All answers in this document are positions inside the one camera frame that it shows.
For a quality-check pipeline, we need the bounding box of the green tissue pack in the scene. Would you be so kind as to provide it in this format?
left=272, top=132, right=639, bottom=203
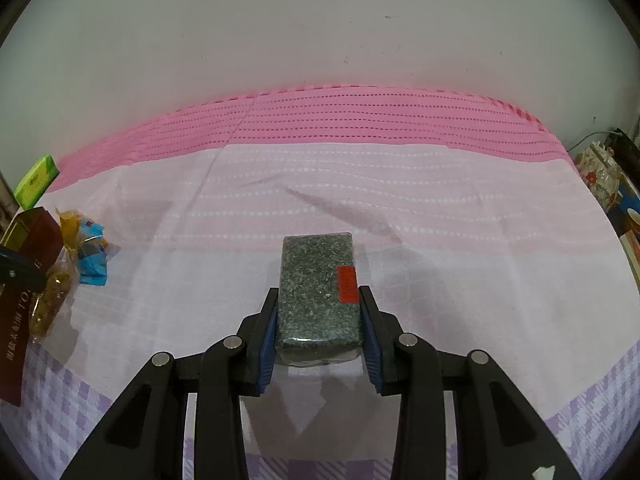
left=13, top=155, right=60, bottom=211

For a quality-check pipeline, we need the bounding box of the pale flat box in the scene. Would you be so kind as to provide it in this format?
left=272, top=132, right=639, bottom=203
left=619, top=232, right=640, bottom=291

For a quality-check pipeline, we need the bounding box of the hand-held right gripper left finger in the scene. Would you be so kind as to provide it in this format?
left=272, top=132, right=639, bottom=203
left=60, top=287, right=279, bottom=480

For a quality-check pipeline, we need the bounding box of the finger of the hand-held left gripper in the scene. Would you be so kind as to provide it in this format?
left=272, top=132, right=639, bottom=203
left=0, top=246, right=47, bottom=291

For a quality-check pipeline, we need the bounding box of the thin grey cable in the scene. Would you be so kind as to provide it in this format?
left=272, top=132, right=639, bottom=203
left=567, top=130, right=626, bottom=153

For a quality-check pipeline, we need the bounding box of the pink and purple checked tablecloth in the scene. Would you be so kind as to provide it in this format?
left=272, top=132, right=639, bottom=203
left=0, top=82, right=640, bottom=480

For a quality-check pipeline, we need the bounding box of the clear packet of amber snacks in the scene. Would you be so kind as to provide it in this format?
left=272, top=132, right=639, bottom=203
left=27, top=255, right=78, bottom=346

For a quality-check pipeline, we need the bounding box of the gold tin box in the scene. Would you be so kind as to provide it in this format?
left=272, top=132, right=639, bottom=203
left=0, top=207, right=65, bottom=407

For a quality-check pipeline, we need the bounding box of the orange snack packet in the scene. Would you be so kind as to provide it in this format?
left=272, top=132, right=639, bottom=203
left=55, top=208, right=83, bottom=253

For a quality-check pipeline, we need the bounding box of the floral plastic bag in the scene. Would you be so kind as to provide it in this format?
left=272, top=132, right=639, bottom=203
left=575, top=142, right=621, bottom=211

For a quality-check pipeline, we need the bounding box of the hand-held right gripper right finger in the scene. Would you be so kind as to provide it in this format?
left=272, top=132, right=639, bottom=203
left=360, top=286, right=583, bottom=480

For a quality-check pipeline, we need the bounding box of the blue snack packet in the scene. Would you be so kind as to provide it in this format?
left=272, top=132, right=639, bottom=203
left=75, top=220, right=111, bottom=286

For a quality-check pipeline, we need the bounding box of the green speckled snack block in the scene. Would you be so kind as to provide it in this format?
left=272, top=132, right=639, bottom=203
left=275, top=231, right=364, bottom=367

